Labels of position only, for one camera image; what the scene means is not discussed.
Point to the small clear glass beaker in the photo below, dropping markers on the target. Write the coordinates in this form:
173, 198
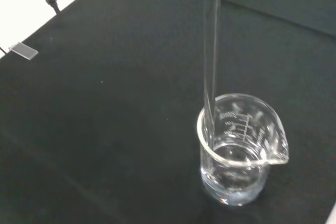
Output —
231, 192

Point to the black bench cloth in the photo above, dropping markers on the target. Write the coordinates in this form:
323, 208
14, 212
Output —
105, 129

